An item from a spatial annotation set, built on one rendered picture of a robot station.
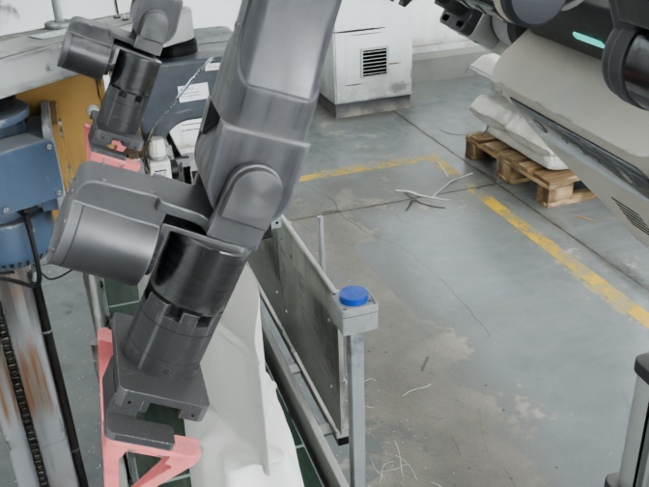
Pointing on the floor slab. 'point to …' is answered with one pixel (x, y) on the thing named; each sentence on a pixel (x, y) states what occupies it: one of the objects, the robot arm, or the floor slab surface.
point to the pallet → (526, 171)
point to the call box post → (356, 409)
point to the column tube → (48, 402)
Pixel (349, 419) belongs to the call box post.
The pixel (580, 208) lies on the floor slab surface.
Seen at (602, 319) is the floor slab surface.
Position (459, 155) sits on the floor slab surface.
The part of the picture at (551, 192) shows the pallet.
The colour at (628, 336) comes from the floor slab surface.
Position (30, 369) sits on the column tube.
